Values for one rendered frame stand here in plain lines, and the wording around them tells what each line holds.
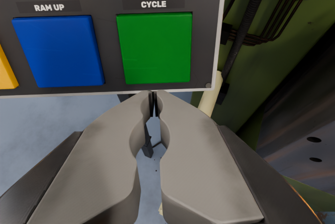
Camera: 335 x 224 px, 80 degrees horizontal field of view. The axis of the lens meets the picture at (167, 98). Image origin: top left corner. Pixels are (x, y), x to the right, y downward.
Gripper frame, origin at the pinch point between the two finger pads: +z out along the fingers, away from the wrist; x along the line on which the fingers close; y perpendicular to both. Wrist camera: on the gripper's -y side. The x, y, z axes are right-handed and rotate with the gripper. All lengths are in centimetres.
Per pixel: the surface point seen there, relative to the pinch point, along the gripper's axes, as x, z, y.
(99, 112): -41, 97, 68
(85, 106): -51, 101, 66
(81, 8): -7.0, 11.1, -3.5
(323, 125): 29.7, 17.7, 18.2
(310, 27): 32.4, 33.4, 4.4
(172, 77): 1.6, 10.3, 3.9
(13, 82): -16.3, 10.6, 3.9
